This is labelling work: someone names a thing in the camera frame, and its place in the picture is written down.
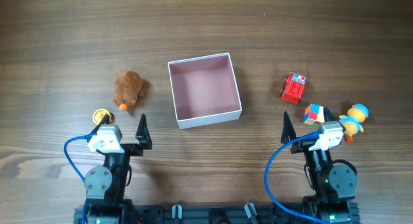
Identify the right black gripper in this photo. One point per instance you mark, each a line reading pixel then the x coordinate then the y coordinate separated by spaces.
pixel 288 133

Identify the red toy truck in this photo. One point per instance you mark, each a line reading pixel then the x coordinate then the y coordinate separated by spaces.
pixel 293 88

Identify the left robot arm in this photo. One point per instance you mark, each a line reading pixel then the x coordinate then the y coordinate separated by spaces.
pixel 105 185

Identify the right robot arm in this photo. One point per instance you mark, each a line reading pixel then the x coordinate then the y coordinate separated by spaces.
pixel 333 181

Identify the orange duck toy blue hat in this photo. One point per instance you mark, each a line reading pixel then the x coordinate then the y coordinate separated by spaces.
pixel 352 122

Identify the white pink cardboard box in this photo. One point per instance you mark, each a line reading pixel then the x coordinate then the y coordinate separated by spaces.
pixel 204 90

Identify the brown plush toy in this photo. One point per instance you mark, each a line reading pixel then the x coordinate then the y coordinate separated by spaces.
pixel 128 86

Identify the colourful puzzle cube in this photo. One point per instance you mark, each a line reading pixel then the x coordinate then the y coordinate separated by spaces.
pixel 314 115

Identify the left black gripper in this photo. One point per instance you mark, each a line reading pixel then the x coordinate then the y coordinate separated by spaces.
pixel 136 150

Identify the yellow round toy disc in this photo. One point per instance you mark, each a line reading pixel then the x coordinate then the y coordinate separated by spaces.
pixel 99 114

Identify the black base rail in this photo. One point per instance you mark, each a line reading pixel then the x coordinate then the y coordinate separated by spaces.
pixel 248 213

